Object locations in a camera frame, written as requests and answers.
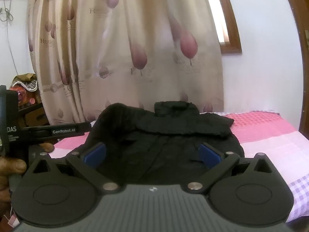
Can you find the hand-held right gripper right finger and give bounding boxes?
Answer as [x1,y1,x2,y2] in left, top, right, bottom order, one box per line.
[187,142,278,195]

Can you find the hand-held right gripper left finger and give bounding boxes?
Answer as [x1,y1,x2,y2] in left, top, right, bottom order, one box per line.
[29,142,120,194]

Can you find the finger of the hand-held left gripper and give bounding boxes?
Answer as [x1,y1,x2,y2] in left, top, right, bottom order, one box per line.
[21,123,93,144]

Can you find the black jacket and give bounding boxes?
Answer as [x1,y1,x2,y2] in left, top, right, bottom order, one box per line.
[70,101,245,186]

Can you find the person's left hand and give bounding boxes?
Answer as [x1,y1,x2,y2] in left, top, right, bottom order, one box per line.
[0,142,55,214]

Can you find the pile of patterned cloths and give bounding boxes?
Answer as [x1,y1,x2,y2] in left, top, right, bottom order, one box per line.
[9,72,45,113]

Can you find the pink checked bedsheet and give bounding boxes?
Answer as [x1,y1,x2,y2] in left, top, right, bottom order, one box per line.
[48,111,309,223]

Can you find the thin hanging cable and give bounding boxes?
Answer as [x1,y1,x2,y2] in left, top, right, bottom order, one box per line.
[0,0,20,76]

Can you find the brown wooden window frame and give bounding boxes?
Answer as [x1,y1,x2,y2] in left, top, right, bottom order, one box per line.
[201,0,242,54]

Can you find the brown wooden door frame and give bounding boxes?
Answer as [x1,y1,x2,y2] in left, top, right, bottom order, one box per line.
[280,0,309,132]

